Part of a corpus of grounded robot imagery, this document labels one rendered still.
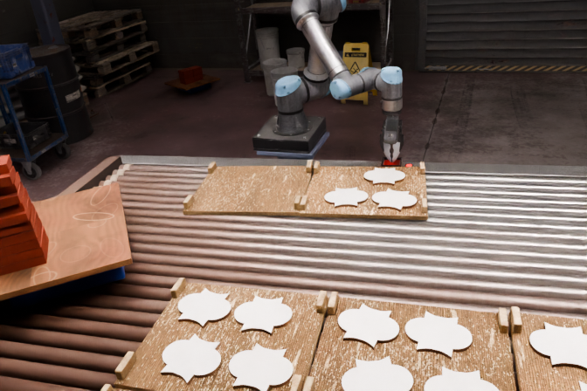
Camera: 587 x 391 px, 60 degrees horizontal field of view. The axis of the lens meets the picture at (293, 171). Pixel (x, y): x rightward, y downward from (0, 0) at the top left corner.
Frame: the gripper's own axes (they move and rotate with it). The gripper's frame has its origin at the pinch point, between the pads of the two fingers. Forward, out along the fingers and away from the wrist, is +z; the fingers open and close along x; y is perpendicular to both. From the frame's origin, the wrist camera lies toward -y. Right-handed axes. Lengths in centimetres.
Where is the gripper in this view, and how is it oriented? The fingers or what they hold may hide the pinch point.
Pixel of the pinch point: (391, 160)
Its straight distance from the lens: 201.4
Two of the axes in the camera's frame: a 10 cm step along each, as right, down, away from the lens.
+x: -9.7, -0.3, 2.6
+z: 0.9, 8.9, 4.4
